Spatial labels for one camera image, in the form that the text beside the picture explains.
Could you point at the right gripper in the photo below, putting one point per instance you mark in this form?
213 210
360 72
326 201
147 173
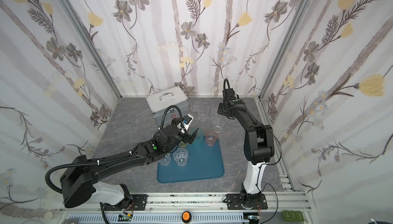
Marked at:
222 110

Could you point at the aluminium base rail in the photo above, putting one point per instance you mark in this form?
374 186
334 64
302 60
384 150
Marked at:
273 204

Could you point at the small metal scissors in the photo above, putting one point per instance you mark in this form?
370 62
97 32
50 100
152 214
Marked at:
133 121

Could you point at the pink plastic cup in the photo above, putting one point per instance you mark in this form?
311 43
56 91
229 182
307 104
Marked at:
211 137

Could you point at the silver first aid case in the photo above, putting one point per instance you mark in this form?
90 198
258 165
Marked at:
159 102

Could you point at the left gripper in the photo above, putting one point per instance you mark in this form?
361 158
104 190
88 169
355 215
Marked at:
187 132

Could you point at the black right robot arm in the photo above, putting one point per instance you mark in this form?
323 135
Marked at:
259 145

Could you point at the teal plastic tray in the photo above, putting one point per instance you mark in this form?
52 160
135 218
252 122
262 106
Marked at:
204 162

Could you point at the yellow plastic cup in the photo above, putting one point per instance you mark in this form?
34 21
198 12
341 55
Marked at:
182 144

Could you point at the orange emergency button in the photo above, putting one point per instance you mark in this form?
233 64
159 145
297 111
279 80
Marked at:
186 217

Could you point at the teal plastic cup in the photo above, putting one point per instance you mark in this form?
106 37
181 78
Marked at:
199 139

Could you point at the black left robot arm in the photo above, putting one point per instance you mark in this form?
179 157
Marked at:
80 182

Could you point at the white perforated cable duct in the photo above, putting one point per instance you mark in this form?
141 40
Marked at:
157 218

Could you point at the clear glass tumbler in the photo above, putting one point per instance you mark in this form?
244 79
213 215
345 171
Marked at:
202 112
181 156
166 160
218 126
194 103
215 118

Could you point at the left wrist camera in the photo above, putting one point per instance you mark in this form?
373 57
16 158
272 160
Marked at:
186 122

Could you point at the green circuit board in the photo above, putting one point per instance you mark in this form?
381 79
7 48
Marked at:
293 216

